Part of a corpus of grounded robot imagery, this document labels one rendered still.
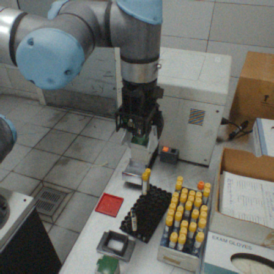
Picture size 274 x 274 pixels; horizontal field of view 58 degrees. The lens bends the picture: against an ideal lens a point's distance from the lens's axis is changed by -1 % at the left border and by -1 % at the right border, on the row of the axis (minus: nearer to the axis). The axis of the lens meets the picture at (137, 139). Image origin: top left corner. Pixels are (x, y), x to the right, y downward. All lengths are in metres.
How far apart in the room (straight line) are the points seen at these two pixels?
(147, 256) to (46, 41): 0.57
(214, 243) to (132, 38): 0.50
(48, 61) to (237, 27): 1.80
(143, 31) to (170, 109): 0.40
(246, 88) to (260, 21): 0.94
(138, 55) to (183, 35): 1.65
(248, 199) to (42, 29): 0.66
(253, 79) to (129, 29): 0.78
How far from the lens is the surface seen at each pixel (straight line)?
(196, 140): 0.86
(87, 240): 0.75
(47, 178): 2.13
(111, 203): 0.80
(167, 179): 0.86
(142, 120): 0.51
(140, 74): 0.47
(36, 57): 0.34
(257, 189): 0.83
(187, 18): 2.06
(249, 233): 0.68
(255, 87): 1.16
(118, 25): 0.45
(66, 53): 0.33
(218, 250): 0.67
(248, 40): 2.08
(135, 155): 0.65
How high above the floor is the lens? 1.53
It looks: 41 degrees down
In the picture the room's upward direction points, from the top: straight up
